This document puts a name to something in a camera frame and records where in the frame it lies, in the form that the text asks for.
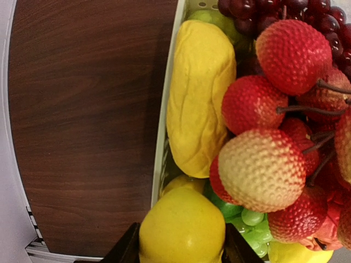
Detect red apple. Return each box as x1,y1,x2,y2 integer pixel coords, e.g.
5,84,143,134
299,202,343,251

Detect front aluminium rail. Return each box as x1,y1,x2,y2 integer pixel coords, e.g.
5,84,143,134
25,205,103,262

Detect dark purple grape bunch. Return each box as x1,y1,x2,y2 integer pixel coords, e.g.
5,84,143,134
217,0,350,78

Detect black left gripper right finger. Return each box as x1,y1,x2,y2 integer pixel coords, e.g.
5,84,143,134
222,224,264,263

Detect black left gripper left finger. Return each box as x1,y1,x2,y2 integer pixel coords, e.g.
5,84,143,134
103,222,140,263

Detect beige perforated plastic basket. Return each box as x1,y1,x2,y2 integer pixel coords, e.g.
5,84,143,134
151,0,218,206

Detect large yellow lemon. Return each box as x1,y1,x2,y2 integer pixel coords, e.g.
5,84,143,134
268,242,334,263

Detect green grape bunch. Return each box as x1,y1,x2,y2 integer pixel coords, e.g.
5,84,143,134
226,208,273,259

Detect long yellow fruit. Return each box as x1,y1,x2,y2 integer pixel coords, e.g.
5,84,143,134
166,20,236,179

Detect red lychee bunch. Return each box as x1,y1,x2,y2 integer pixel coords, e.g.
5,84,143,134
210,19,351,244

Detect small yellow lemon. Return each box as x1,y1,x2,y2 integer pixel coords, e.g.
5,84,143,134
159,174,207,198

